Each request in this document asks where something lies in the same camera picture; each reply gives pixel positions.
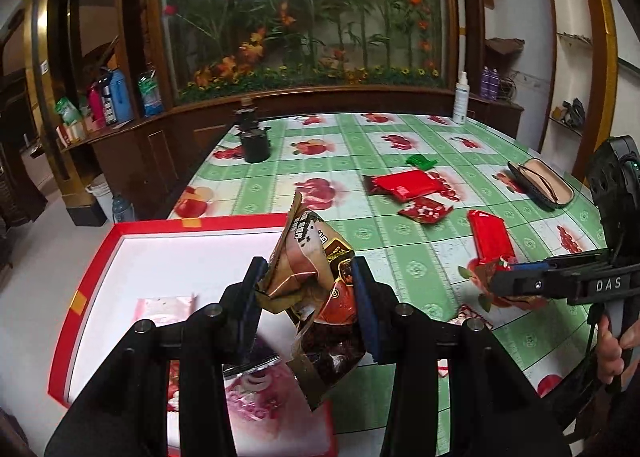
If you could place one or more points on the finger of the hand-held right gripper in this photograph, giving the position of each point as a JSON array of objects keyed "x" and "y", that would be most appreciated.
[
  {"x": 530, "y": 283},
  {"x": 550, "y": 265}
]

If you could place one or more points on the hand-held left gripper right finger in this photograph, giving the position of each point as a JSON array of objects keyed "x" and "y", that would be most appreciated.
[{"x": 365, "y": 309}]

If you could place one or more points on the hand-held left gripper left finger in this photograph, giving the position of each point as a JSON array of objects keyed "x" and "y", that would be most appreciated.
[{"x": 250, "y": 309}]

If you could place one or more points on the black purple snack packet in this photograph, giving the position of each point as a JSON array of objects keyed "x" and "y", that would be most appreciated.
[{"x": 262, "y": 354}]

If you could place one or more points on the long red snack packet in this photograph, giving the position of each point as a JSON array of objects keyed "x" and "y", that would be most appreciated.
[{"x": 490, "y": 237}]

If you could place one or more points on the red white lattice snack packet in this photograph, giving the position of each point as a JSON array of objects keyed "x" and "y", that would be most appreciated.
[{"x": 470, "y": 318}]

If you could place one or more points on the brown snack packet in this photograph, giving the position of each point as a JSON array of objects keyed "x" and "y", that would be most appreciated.
[{"x": 310, "y": 262}]

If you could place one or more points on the pink snack packet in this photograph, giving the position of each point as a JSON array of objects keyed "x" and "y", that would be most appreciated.
[
  {"x": 250, "y": 394},
  {"x": 165, "y": 309}
]

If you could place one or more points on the red cardboard box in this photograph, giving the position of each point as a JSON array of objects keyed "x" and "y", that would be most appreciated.
[{"x": 175, "y": 257}]

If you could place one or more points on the red patterned snack packet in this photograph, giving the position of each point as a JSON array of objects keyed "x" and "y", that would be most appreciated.
[{"x": 425, "y": 211}]

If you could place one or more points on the large plain red snack packet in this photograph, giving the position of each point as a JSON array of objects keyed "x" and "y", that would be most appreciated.
[{"x": 405, "y": 184}]

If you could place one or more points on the person's right hand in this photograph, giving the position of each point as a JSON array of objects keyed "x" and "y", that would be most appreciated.
[{"x": 610, "y": 362}]

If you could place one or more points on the open patterned glasses case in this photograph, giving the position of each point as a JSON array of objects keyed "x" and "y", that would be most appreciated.
[{"x": 542, "y": 192}]

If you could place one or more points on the dark tool bundle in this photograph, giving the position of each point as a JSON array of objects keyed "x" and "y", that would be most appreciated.
[{"x": 572, "y": 112}]

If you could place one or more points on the green candy packet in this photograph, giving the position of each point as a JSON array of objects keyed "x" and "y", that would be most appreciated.
[{"x": 421, "y": 161}]

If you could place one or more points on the clear water bottle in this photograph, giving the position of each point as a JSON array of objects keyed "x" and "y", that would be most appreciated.
[{"x": 121, "y": 209}]

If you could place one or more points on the fruit print green tablecloth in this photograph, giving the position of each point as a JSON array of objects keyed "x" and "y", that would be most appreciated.
[{"x": 350, "y": 147}]

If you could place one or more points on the black cylindrical pot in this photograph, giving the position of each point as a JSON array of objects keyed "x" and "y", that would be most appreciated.
[{"x": 256, "y": 144}]

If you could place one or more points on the purple spray can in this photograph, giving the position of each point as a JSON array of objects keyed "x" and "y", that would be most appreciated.
[
  {"x": 485, "y": 82},
  {"x": 494, "y": 83}
]

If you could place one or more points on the white spray bottle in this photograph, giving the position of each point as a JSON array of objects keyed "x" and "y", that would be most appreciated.
[{"x": 461, "y": 102}]

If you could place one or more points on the white plastic bucket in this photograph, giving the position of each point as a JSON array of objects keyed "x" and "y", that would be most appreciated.
[{"x": 100, "y": 194}]

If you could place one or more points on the teal green bottle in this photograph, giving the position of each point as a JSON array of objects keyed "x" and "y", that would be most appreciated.
[{"x": 151, "y": 96}]

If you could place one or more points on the blue plastic jug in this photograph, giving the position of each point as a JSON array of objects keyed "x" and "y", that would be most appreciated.
[{"x": 121, "y": 98}]

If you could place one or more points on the black bottle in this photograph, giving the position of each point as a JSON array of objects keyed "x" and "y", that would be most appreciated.
[{"x": 107, "y": 99}]

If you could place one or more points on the pink bottle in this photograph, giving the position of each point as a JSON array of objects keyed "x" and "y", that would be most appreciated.
[{"x": 95, "y": 108}]

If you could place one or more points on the green white packet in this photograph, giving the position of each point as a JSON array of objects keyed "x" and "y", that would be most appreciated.
[{"x": 67, "y": 110}]

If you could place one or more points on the glass flower display cabinet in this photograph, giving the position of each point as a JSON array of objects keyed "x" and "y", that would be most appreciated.
[{"x": 300, "y": 12}]

